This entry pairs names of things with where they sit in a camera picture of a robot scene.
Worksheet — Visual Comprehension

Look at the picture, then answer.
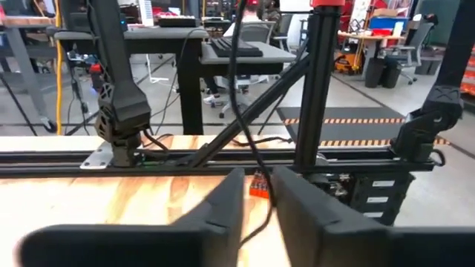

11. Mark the black orange-striped floor mat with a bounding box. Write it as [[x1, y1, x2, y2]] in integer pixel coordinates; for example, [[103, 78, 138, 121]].
[[276, 106, 452, 148]]

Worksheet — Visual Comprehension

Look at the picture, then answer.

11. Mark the black keyboard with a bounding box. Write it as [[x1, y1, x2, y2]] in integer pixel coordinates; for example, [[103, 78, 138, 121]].
[[209, 36, 264, 59]]

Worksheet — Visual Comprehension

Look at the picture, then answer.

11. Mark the black aluminium table frame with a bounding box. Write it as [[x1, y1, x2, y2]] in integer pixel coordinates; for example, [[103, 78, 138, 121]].
[[0, 0, 439, 179]]

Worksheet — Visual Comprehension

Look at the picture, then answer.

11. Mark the light wooden work table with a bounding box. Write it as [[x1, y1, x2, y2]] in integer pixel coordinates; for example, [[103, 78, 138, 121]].
[[337, 30, 407, 77]]

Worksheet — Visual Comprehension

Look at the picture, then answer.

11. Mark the tall black trash can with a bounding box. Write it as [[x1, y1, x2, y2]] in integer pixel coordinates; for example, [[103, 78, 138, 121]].
[[364, 57, 385, 89], [381, 57, 402, 89]]

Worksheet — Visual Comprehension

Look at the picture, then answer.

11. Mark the brown connector cable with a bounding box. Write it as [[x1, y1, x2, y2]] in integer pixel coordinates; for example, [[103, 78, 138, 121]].
[[232, 135, 295, 148]]

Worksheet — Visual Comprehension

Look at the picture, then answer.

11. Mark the yellow cable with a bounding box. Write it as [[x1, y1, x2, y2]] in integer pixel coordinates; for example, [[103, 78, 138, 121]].
[[54, 0, 65, 136]]

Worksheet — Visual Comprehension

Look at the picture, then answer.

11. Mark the orange bin shelf rack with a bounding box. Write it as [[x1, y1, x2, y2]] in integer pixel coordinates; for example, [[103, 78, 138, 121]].
[[459, 44, 475, 96]]

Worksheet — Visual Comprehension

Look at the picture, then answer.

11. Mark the thin black cord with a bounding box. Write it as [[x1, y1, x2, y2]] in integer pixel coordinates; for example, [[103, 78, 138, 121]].
[[228, 0, 278, 248]]

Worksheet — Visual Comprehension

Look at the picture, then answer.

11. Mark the red screwdriver bit set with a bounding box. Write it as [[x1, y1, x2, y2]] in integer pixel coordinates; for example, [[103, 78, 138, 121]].
[[249, 169, 270, 200]]

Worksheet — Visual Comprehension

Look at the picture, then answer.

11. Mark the black waste bin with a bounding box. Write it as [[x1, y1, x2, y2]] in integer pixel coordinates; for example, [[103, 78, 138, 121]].
[[414, 55, 443, 76]]

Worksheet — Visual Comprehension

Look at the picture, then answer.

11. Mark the person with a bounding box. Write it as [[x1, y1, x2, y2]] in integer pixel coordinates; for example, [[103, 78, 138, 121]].
[[203, 0, 284, 108]]

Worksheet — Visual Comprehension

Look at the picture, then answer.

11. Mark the grey black-legged desk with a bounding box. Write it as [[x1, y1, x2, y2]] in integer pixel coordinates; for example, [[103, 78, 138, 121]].
[[53, 26, 298, 136]]

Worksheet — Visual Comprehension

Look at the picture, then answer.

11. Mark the orange tool bag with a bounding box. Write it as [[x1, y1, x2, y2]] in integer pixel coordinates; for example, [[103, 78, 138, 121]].
[[334, 50, 363, 74]]

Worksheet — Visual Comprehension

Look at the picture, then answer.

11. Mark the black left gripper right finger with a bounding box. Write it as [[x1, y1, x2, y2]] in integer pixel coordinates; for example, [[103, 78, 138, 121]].
[[270, 165, 475, 267]]

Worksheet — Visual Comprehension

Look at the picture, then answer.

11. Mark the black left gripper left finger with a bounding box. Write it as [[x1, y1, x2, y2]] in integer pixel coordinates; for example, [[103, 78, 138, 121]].
[[14, 167, 246, 267]]

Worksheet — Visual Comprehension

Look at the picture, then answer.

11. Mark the wooden workbench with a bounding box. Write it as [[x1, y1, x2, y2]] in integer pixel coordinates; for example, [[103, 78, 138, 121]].
[[0, 15, 59, 131]]

